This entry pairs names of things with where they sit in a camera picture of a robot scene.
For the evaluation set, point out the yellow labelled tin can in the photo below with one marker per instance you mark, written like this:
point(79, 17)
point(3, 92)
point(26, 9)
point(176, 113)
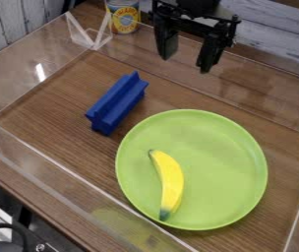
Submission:
point(125, 12)

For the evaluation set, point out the blue plastic block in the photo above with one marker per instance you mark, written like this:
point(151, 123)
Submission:
point(109, 111)

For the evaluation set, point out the yellow toy banana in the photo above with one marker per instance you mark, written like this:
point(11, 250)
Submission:
point(173, 180)

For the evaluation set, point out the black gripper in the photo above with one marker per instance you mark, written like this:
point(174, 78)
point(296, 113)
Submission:
point(201, 17)

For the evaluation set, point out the clear acrylic tray wall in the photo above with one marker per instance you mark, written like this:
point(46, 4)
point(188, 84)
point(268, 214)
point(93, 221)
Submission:
point(98, 221)

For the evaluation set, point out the clear acrylic corner bracket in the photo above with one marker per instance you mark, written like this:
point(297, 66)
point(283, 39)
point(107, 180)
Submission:
point(91, 38)

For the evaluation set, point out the green plate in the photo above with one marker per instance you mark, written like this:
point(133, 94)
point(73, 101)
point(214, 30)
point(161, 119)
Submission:
point(222, 161)

